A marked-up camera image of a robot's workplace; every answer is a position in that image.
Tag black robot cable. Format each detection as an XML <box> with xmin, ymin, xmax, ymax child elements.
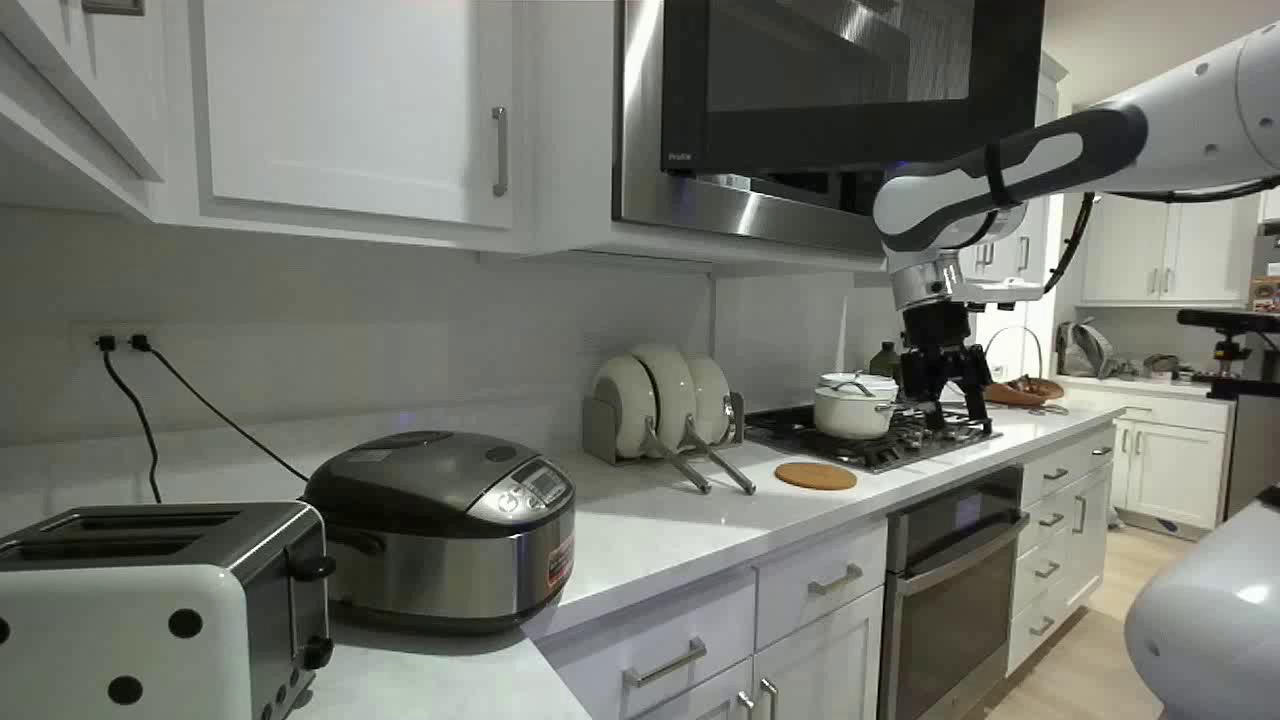
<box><xmin>1038</xmin><ymin>171</ymin><xmax>1280</xmax><ymax>301</ymax></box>

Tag black power cable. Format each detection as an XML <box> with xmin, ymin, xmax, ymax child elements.
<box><xmin>91</xmin><ymin>333</ymin><xmax>170</xmax><ymax>507</ymax></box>
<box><xmin>127</xmin><ymin>333</ymin><xmax>318</xmax><ymax>487</ymax></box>

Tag white polka dot toaster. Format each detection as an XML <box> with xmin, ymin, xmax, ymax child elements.
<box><xmin>0</xmin><ymin>494</ymin><xmax>342</xmax><ymax>720</ymax></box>

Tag chrome sink faucet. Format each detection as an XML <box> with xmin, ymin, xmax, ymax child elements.
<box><xmin>1056</xmin><ymin>316</ymin><xmax>1122</xmax><ymax>383</ymax></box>

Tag stainless steel tall appliance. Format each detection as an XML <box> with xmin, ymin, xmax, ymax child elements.
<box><xmin>1219</xmin><ymin>214</ymin><xmax>1280</xmax><ymax>519</ymax></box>

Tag stainless steel built-in oven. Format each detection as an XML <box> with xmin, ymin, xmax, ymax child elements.
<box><xmin>876</xmin><ymin>461</ymin><xmax>1033</xmax><ymax>720</ymax></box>

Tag white lidded cooking pot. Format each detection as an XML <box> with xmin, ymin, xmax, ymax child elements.
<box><xmin>813</xmin><ymin>367</ymin><xmax>904</xmax><ymax>443</ymax></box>

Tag white narrow drawer stack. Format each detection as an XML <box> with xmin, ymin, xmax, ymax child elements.
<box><xmin>1005</xmin><ymin>418</ymin><xmax>1122</xmax><ymax>679</ymax></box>

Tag black gas stovetop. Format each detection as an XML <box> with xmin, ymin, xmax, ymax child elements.
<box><xmin>741</xmin><ymin>396</ymin><xmax>1005</xmax><ymax>475</ymax></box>

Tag brown wicker basket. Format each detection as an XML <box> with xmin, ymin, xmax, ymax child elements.
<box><xmin>983</xmin><ymin>372</ymin><xmax>1067</xmax><ymax>411</ymax></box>

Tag white upper corner cabinet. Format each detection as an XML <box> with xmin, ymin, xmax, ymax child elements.
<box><xmin>0</xmin><ymin>0</ymin><xmax>171</xmax><ymax>224</ymax></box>

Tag white base cabinet with drawers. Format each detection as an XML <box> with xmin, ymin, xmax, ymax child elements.
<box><xmin>536</xmin><ymin>516</ymin><xmax>891</xmax><ymax>720</ymax></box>

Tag black camera tripod mount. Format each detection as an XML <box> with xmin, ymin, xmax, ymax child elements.
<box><xmin>1171</xmin><ymin>304</ymin><xmax>1280</xmax><ymax>404</ymax></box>

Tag white double-door wall cabinet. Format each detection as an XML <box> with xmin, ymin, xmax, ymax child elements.
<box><xmin>1071</xmin><ymin>191</ymin><xmax>1266</xmax><ymax>311</ymax></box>

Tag round cork trivet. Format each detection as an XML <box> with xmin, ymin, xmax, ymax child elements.
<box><xmin>773</xmin><ymin>456</ymin><xmax>865</xmax><ymax>494</ymax></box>

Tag stainless steel rice cooker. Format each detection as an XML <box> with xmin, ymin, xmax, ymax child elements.
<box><xmin>299</xmin><ymin>426</ymin><xmax>579</xmax><ymax>641</ymax></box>

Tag white upper cabinet door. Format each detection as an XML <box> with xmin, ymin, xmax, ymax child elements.
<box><xmin>186</xmin><ymin>0</ymin><xmax>521</xmax><ymax>236</ymax></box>

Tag white cabinet beside microwave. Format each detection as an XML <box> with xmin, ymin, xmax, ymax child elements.
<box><xmin>956</xmin><ymin>194</ymin><xmax>1071</xmax><ymax>304</ymax></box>

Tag stainless steel microwave body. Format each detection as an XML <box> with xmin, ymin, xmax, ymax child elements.
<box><xmin>614</xmin><ymin>0</ymin><xmax>891</xmax><ymax>264</ymax></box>

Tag white sink base cabinet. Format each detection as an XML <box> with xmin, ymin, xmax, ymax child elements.
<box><xmin>1099</xmin><ymin>379</ymin><xmax>1242</xmax><ymax>534</ymax></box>

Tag white wall outlet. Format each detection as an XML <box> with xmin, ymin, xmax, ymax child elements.
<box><xmin>69</xmin><ymin>320</ymin><xmax>171</xmax><ymax>367</ymax></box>

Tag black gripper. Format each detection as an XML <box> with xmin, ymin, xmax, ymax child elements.
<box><xmin>902</xmin><ymin>301</ymin><xmax>1000</xmax><ymax>436</ymax></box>

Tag silver cabinet door handle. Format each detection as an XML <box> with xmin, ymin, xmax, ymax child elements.
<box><xmin>488</xmin><ymin>105</ymin><xmax>515</xmax><ymax>202</ymax></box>

